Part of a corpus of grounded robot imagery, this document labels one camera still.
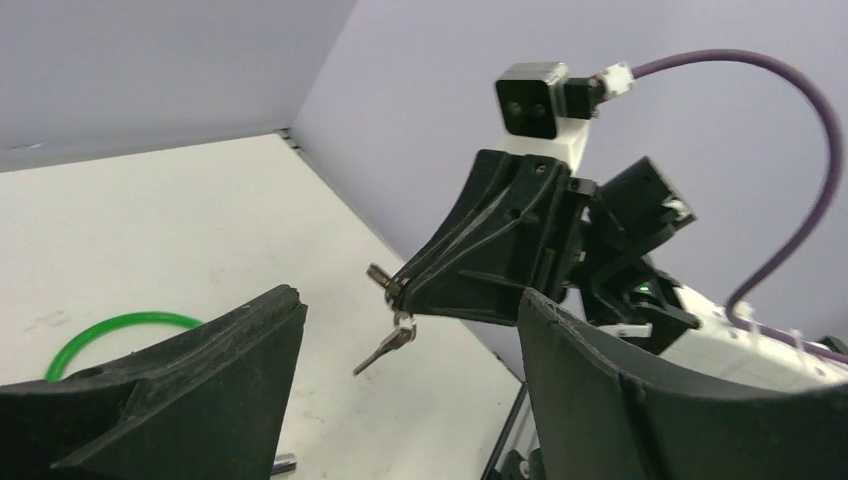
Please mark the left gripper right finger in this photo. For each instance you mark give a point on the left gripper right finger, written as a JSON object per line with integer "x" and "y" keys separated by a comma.
{"x": 605, "y": 409}

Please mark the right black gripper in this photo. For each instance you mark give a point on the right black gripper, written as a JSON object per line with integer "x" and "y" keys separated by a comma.
{"x": 526, "y": 221}

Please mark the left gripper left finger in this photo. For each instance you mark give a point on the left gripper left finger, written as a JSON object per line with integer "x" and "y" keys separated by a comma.
{"x": 208, "y": 403}

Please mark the green cable lock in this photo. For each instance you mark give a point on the green cable lock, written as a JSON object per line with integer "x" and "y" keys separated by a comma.
{"x": 67, "y": 353}

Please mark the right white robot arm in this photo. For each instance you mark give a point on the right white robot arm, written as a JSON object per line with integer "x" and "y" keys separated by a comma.
{"x": 742, "y": 354}

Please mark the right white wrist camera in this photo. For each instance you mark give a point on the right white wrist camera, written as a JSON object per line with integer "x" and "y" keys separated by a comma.
{"x": 547, "y": 112}

